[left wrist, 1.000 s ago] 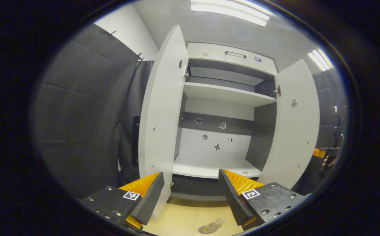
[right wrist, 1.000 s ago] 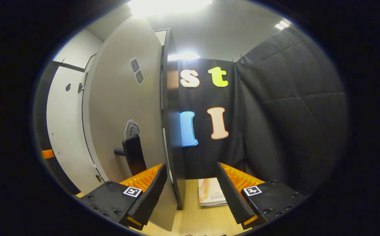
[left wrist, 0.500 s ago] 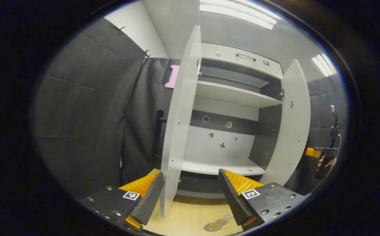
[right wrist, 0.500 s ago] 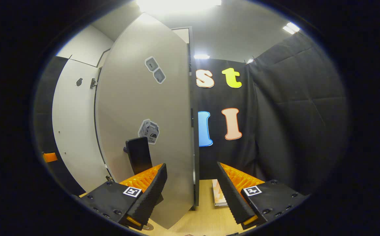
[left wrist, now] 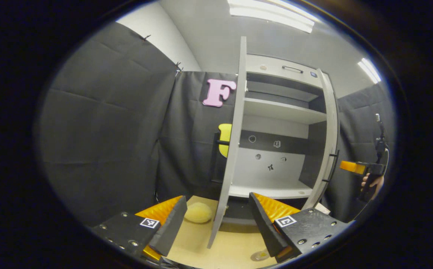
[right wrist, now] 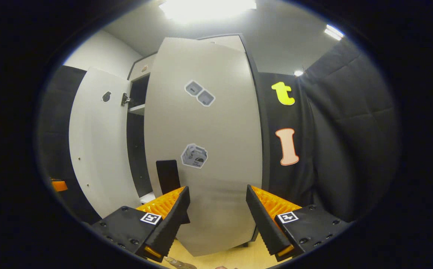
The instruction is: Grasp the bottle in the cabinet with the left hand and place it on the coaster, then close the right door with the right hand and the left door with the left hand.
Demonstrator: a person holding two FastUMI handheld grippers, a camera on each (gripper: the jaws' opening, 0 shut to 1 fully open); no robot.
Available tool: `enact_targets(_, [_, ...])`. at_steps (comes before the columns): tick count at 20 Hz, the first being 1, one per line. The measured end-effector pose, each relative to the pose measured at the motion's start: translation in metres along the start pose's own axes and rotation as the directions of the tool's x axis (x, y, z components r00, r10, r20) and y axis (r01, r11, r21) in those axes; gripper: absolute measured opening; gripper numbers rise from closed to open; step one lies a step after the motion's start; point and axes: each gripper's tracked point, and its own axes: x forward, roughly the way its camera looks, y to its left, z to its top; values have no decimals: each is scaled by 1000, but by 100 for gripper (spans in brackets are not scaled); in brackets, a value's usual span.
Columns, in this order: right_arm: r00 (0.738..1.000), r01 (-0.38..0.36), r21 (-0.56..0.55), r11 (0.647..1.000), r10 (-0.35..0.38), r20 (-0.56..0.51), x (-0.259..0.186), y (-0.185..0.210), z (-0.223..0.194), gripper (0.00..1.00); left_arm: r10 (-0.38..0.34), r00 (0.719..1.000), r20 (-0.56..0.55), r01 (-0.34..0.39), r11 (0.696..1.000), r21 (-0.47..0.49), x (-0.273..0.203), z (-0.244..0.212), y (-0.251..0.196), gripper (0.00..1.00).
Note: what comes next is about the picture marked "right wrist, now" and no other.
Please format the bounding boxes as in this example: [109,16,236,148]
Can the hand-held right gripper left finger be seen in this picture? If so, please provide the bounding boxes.
[90,186,191,263]

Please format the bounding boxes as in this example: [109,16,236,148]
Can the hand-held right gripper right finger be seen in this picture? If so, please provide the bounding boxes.
[246,184,353,262]

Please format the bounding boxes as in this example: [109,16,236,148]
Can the white cabinet door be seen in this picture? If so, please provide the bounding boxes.
[144,37,264,257]
[69,67,142,219]

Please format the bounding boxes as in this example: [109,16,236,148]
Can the white grey cabinet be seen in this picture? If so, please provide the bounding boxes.
[126,33,271,247]

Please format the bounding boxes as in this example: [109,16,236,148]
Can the white cabinet drawer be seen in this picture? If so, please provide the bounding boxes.
[129,53,158,81]

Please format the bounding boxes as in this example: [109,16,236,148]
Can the black backdrop cloth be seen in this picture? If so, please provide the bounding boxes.
[37,37,400,225]

